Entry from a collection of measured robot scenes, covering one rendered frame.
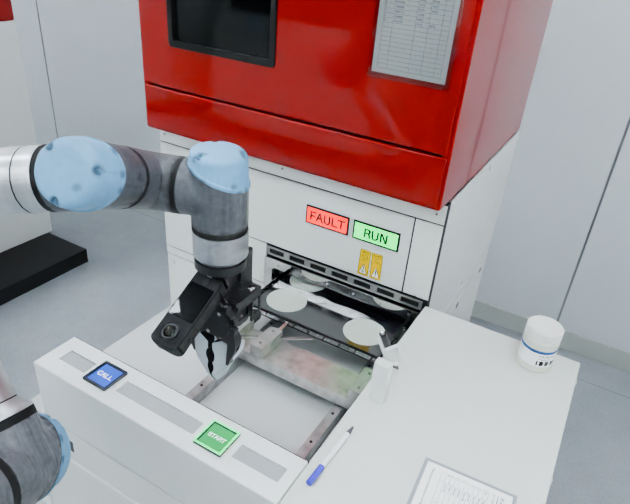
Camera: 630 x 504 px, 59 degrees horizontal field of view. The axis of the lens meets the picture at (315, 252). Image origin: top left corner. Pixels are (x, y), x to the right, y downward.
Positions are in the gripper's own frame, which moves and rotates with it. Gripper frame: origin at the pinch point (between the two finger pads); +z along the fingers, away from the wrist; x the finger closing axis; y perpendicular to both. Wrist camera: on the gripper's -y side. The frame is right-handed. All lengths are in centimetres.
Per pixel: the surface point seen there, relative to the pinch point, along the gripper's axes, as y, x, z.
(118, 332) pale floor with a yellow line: 91, 132, 111
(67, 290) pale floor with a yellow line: 100, 179, 111
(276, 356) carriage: 31.7, 8.3, 22.7
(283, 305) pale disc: 46, 16, 21
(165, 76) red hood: 54, 58, -26
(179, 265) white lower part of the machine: 59, 61, 32
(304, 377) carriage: 29.5, -0.3, 22.7
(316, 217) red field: 58, 15, 1
